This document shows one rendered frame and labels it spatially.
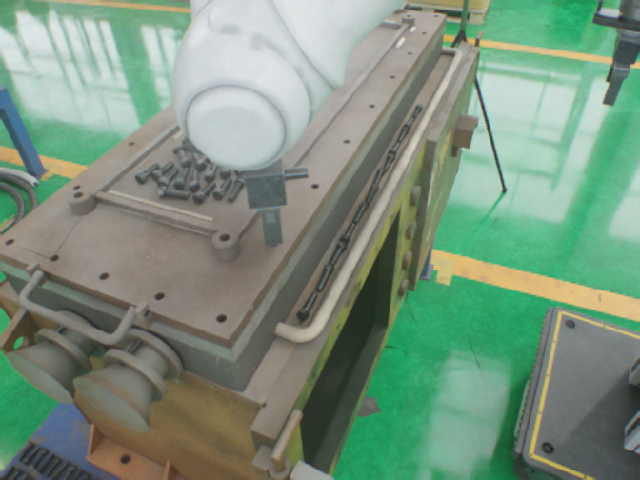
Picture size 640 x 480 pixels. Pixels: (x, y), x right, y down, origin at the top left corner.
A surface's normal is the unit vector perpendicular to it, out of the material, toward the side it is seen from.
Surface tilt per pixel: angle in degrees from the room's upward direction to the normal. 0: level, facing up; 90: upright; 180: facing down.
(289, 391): 0
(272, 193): 90
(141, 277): 0
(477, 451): 0
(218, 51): 25
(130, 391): 50
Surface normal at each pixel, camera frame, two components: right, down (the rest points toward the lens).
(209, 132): 0.03, 0.74
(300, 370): -0.03, -0.73
